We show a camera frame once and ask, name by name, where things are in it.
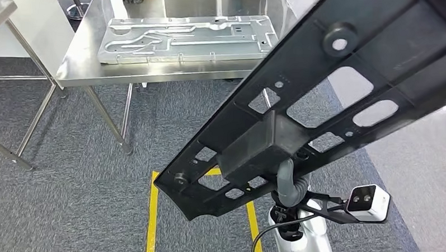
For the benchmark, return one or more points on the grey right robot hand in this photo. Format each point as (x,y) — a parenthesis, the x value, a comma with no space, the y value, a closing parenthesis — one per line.
(286,183)

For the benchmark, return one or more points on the black plastic plate bracket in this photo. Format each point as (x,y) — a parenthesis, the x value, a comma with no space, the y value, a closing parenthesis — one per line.
(396,42)

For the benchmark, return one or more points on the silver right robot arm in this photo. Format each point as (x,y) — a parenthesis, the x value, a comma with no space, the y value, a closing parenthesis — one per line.
(315,247)

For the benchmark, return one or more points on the stainless steel workbench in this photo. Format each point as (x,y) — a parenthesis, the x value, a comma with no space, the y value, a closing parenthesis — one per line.
(84,61)

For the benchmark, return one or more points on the yellow floor tape square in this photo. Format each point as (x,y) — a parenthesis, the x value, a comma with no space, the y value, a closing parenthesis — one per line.
(152,219)

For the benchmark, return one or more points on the stamped silver metal panel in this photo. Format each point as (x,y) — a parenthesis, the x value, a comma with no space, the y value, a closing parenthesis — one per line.
(196,46)

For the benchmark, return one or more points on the dark stanchion with round base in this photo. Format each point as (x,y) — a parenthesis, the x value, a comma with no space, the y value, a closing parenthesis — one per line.
(76,10)

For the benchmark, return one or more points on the white cabinet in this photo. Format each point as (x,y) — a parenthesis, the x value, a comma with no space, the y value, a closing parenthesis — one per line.
(37,29)

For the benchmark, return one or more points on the stainless steel table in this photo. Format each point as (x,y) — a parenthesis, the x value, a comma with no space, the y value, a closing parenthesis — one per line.
(0,11)

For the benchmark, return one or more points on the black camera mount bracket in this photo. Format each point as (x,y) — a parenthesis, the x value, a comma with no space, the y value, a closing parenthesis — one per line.
(331,216)

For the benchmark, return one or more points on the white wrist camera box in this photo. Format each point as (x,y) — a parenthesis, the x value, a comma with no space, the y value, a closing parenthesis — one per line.
(374,204)

